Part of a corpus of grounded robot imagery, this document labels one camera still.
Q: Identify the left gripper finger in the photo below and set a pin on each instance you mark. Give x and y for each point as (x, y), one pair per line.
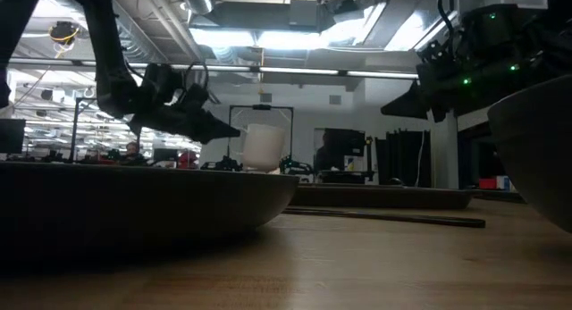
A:
(179, 130)
(205, 122)

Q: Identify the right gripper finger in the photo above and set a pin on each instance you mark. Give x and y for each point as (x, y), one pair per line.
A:
(415, 114)
(409, 100)

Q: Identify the white mug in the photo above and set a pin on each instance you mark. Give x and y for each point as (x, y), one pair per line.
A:
(263, 147)

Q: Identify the black round plate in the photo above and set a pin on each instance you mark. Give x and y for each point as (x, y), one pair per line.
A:
(134, 203)

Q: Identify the black bowl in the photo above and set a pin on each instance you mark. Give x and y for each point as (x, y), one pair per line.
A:
(536, 144)

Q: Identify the black background robot arm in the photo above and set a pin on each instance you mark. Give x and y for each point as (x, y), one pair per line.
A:
(295, 165)
(223, 164)

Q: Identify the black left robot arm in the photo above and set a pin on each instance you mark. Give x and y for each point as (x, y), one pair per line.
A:
(107, 55)

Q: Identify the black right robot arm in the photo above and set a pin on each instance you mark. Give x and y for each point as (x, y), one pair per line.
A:
(554, 46)

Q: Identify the brown plastic tray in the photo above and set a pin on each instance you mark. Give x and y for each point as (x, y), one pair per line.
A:
(380, 197)

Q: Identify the small black monitor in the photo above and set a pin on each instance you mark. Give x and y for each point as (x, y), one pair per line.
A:
(165, 154)

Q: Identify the red chair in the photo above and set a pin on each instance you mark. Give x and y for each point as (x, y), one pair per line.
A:
(187, 160)

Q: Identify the black curtain panels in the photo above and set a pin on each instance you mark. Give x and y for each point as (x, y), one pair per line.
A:
(402, 158)

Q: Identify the person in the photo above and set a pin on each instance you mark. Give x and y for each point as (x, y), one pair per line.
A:
(324, 160)
(133, 156)

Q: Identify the black desk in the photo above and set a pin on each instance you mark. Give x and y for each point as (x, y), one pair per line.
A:
(348, 177)

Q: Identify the red box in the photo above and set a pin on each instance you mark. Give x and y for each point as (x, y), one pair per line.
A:
(487, 183)

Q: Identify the long LED light bar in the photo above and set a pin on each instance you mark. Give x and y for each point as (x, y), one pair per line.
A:
(295, 71)

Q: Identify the blue and white box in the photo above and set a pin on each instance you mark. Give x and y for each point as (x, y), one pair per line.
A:
(503, 183)

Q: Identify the black metal gantry frame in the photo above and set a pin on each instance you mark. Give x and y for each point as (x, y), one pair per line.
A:
(261, 107)
(73, 131)

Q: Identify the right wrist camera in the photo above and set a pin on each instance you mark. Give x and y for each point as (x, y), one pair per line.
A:
(496, 26)

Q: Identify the black metal table frame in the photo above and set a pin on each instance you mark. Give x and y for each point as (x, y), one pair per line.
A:
(500, 196)

